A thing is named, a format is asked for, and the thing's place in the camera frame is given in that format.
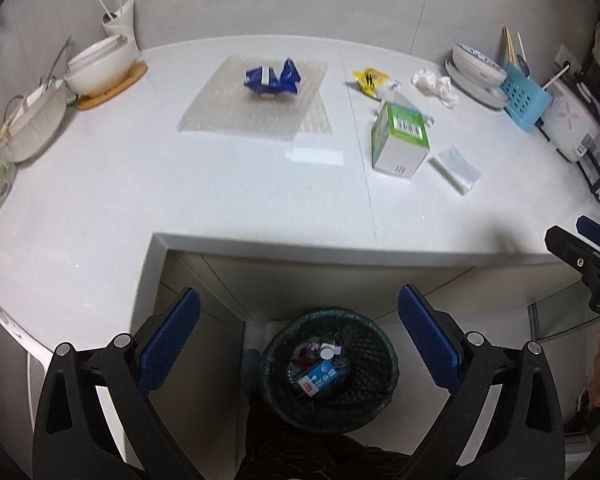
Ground red mesh net bag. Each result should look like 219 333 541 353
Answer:
291 341 321 370

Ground blue white milk carton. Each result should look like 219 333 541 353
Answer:
297 361 340 396

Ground wooden round trivet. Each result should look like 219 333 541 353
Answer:
76 61 148 112

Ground blue patterned bowl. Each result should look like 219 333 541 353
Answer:
452 44 507 90

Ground black trash bin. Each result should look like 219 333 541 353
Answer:
259 308 400 434

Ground clear plastic zip bag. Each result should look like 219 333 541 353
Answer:
430 146 481 195

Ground blue patterned plate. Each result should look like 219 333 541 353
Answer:
444 58 508 110

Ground white vase cup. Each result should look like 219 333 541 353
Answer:
102 0 140 51

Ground yellow white snack bag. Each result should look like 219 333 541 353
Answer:
352 67 401 101

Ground wooden chopsticks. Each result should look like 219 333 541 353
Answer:
502 26 518 66

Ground white tissue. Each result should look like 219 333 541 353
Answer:
411 68 458 110

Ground green white medicine box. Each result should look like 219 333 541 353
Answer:
372 90 430 180

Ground white rice cooker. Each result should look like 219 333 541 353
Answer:
541 79 600 162

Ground blue plastic utensil holder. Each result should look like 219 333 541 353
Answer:
500 62 553 132

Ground side wall socket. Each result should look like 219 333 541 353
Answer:
554 44 581 74

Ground white pill bottle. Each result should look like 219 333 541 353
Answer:
320 342 341 361

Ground white straw in holder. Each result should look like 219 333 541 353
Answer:
542 64 571 91

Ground blue snack wrapper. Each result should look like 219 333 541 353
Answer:
244 58 302 98

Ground stacked white bowls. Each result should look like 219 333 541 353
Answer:
64 35 140 96

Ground bubble wrap sheet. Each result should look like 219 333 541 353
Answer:
178 54 332 141

